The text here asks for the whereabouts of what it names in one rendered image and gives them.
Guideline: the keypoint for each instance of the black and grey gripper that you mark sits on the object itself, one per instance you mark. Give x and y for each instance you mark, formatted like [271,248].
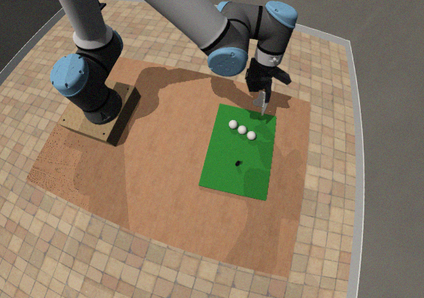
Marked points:
[257,79]

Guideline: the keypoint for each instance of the green turf mat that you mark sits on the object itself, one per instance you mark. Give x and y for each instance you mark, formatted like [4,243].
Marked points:
[227,147]

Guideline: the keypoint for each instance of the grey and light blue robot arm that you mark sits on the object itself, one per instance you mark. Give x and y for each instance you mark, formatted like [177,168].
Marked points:
[81,79]

